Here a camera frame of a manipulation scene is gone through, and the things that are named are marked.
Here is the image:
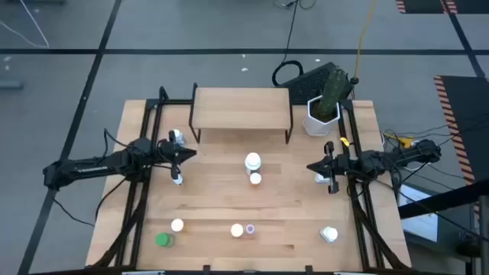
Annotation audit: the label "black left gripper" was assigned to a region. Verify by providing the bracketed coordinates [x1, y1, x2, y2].
[154, 130, 198, 186]

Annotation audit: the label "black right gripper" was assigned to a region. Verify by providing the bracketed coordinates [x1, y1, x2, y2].
[306, 141, 360, 195]

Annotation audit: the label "large white medicine bottle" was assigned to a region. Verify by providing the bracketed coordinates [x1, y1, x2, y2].
[244, 151, 263, 176]

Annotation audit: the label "green cap bottle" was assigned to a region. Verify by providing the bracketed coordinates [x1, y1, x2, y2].
[154, 232, 176, 248]

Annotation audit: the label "wooden shelf black legs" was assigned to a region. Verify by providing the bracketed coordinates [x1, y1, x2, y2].
[189, 82, 294, 145]

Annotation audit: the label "white plant pot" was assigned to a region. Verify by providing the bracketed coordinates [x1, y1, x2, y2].
[303, 95, 342, 138]

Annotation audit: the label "green cactus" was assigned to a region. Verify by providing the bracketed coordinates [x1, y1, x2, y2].
[319, 67, 347, 119]

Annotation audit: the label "black equipment case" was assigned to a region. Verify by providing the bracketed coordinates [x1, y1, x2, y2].
[280, 62, 355, 105]

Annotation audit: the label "white flat panel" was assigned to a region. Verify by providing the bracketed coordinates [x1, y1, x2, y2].
[399, 183, 440, 244]

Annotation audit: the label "black metal beam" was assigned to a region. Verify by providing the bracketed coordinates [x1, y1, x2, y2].
[397, 178, 489, 219]

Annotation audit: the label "black mat orange stripes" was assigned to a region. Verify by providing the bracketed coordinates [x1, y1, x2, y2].
[433, 75, 489, 184]
[395, 0, 489, 15]

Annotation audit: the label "black floor cable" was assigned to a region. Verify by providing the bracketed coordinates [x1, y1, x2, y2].
[271, 0, 306, 87]

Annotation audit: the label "yellow cable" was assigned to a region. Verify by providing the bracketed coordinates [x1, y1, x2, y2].
[353, 0, 379, 82]

